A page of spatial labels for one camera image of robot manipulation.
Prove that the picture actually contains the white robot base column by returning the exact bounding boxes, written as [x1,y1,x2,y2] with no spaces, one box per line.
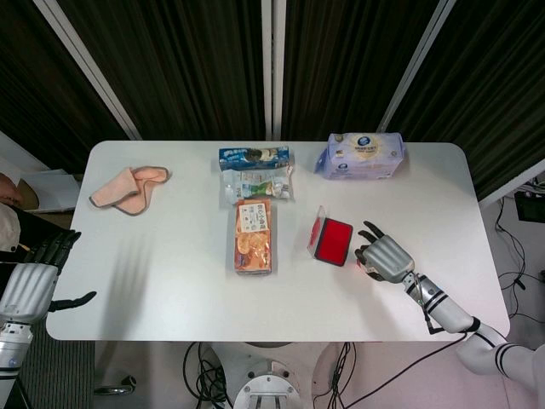
[207,342,341,409]

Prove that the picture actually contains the white partition post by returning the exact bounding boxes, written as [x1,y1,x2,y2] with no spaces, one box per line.
[376,0,457,134]
[261,0,287,141]
[33,0,143,141]
[479,159,545,210]

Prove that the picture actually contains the blue cookie box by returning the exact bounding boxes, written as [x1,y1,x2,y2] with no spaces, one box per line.
[218,147,295,173]

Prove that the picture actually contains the person in beige clothes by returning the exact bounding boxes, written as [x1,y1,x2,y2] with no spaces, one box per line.
[0,171,72,256]

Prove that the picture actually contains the black monitor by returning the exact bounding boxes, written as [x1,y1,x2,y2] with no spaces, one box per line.
[513,190,545,222]

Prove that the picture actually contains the orange cracker box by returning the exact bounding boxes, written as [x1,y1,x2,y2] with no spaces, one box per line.
[232,199,279,277]

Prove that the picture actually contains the black pleated curtain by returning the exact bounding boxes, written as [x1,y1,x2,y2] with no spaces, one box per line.
[387,0,545,202]
[278,0,444,141]
[57,0,273,141]
[0,0,131,171]

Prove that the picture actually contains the purple tissue pack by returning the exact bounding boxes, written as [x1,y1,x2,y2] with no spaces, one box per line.
[313,131,406,181]

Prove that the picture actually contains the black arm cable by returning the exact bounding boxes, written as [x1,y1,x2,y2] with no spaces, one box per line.
[336,334,469,408]

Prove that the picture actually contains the red ink pad case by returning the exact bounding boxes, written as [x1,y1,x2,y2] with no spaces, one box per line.
[307,205,354,268]

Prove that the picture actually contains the pink cloth grey trim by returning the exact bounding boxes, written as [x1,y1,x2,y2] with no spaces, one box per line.
[88,165,170,216]

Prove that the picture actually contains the clear snack bag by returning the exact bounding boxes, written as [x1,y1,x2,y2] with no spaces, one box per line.
[220,165,295,209]

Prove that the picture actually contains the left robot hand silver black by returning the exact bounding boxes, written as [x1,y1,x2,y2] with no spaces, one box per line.
[0,229,98,324]

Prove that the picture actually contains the black floor cable bundle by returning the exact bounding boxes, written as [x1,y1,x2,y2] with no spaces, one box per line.
[182,342,233,409]
[496,196,545,319]
[313,342,357,409]

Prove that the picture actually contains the white cardboard box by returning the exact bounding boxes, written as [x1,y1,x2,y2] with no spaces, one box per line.
[17,169,83,214]

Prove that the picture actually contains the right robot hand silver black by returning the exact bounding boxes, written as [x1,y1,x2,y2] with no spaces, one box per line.
[355,220,416,285]

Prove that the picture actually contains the chrome caster wheel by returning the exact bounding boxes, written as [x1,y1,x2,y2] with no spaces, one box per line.
[94,373,138,395]

